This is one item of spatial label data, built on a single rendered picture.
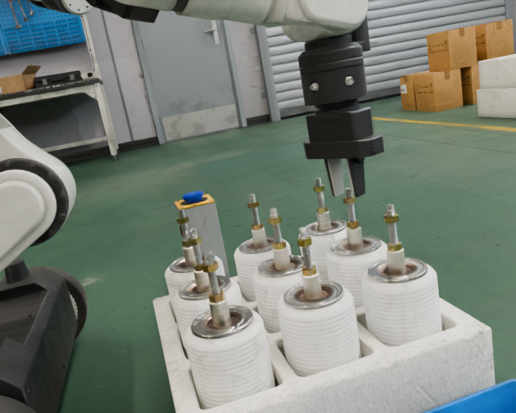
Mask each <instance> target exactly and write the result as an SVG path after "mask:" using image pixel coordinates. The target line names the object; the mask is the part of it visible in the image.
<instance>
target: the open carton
mask: <svg viewBox="0 0 516 413"><path fill-rule="evenodd" d="M40 67H41V66H30V65H27V67H26V68H25V69H24V71H23V72H22V73H21V74H20V75H13V76H8V77H3V78H0V86H1V89H2V94H6V93H15V92H20V91H25V90H30V89H35V83H34V78H35V77H36V75H35V74H36V73H37V71H38V70H39V69H40Z"/></svg>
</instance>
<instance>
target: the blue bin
mask: <svg viewBox="0 0 516 413"><path fill-rule="evenodd" d="M424 413H516V379H509V380H506V381H504V382H502V383H498V384H496V385H494V386H491V387H489V388H485V389H483V390H481V391H479V392H476V393H473V394H470V395H468V396H466V397H462V398H460V399H458V400H455V401H453V402H449V403H447V404H445V405H443V406H439V407H437V408H434V409H432V410H430V411H426V412H424Z"/></svg>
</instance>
